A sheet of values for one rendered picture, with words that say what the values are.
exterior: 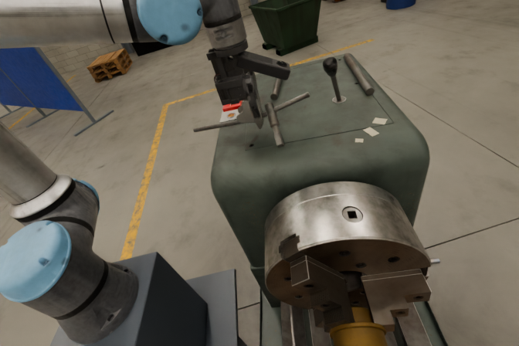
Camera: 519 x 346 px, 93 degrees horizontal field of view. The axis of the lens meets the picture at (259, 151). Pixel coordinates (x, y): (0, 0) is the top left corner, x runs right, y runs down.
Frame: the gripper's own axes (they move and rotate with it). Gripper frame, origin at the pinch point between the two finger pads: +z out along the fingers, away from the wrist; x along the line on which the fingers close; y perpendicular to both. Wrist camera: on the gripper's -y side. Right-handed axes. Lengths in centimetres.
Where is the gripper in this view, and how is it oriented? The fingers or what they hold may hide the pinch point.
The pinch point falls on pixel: (262, 123)
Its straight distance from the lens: 62.8
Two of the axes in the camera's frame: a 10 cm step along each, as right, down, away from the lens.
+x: -0.1, 6.3, -7.8
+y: -9.7, 1.7, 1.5
